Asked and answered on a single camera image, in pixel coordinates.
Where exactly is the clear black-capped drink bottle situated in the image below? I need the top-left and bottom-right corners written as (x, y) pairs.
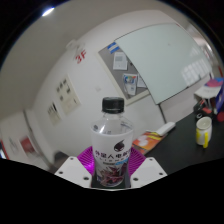
top-left (89, 96), bottom-right (135, 188)

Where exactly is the large whiteboard on stand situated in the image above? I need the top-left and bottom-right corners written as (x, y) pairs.
top-left (114, 22), bottom-right (214, 124)

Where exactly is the orange book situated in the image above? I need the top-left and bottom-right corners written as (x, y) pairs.
top-left (132, 130), bottom-right (168, 156)

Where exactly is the white whiteboard eraser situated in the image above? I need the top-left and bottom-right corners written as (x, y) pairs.
top-left (155, 121), bottom-right (177, 137)

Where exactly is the red wall poster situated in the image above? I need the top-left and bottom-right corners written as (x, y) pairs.
top-left (18, 135), bottom-right (35, 158)

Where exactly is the black and red tool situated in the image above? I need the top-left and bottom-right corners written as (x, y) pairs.
top-left (194, 99), bottom-right (215, 116)

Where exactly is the white mug with yellow handle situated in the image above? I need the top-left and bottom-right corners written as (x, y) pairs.
top-left (195, 116), bottom-right (213, 149)

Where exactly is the grey pin board with papers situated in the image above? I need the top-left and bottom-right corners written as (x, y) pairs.
top-left (97, 41), bottom-right (151, 107)

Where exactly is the red wall floor sign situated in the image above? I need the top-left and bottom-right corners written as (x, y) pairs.
top-left (73, 49), bottom-right (88, 64)

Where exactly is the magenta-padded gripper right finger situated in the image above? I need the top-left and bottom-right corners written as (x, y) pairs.
top-left (126, 147), bottom-right (168, 188)

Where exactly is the small beige wall poster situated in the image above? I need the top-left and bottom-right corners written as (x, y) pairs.
top-left (46, 102), bottom-right (63, 127)

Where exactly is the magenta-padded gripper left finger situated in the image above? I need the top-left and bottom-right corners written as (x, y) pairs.
top-left (54, 145), bottom-right (98, 188)

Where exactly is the large beige wall poster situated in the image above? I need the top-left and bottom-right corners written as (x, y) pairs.
top-left (54, 74), bottom-right (82, 116)

